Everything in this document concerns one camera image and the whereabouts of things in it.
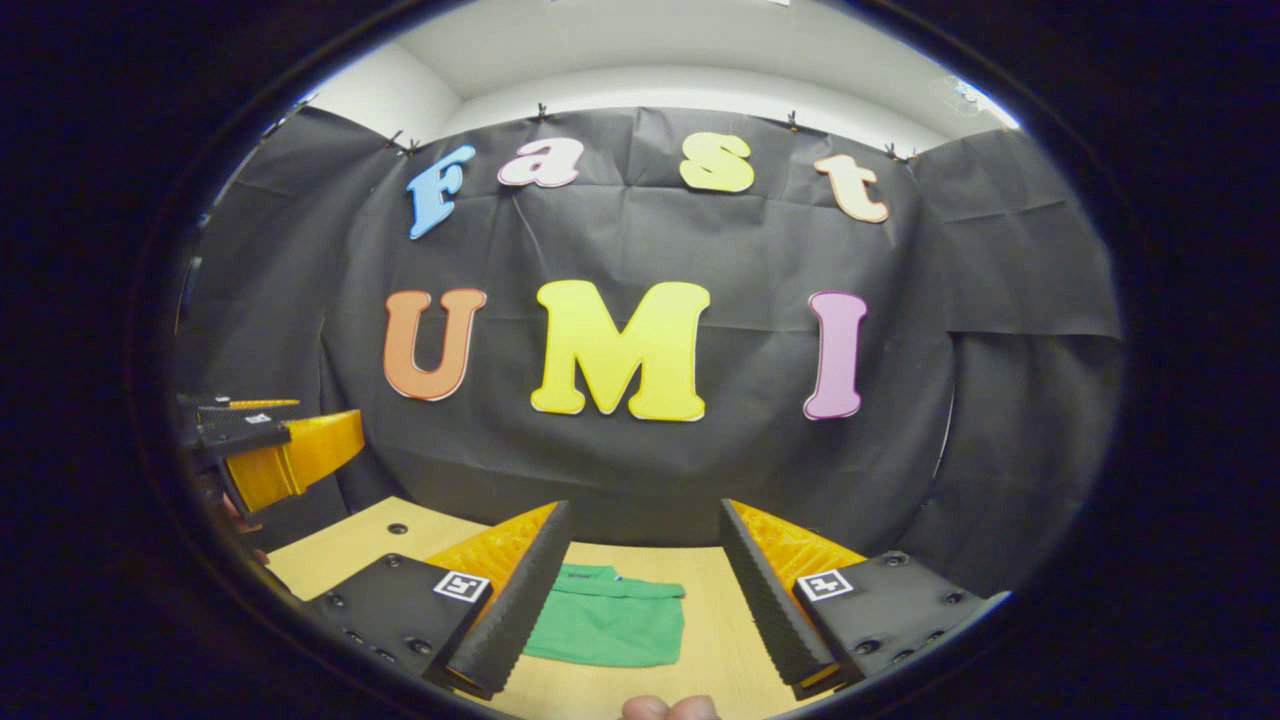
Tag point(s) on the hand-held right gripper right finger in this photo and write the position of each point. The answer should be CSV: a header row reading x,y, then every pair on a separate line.
x,y
760,590

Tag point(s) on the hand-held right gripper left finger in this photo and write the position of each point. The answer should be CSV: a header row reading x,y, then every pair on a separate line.
x,y
530,590

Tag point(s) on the black backdrop cloth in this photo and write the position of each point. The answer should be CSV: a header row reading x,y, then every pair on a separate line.
x,y
620,240

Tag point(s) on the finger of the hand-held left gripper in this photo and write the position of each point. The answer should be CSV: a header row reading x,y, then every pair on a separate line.
x,y
245,430
250,404

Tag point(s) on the green T-shirt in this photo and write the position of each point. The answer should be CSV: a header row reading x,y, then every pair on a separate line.
x,y
610,625

